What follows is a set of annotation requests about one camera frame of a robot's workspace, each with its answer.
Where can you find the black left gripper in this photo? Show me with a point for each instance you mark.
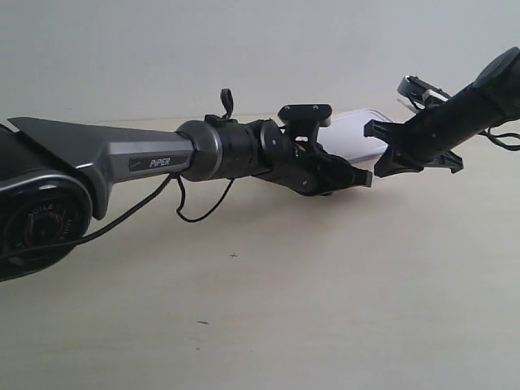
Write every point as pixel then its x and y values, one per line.
pixel 308 172

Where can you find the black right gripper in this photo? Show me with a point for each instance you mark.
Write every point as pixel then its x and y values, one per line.
pixel 408 153

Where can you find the white lidded plastic container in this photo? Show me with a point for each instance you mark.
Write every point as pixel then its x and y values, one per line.
pixel 342 135

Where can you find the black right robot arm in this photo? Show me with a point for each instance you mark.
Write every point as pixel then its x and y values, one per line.
pixel 491 100

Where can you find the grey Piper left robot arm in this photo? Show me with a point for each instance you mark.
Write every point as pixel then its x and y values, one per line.
pixel 56 177

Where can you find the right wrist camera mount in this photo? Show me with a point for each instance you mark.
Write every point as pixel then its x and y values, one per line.
pixel 420 94

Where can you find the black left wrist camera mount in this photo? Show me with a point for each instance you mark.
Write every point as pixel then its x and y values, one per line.
pixel 305 120

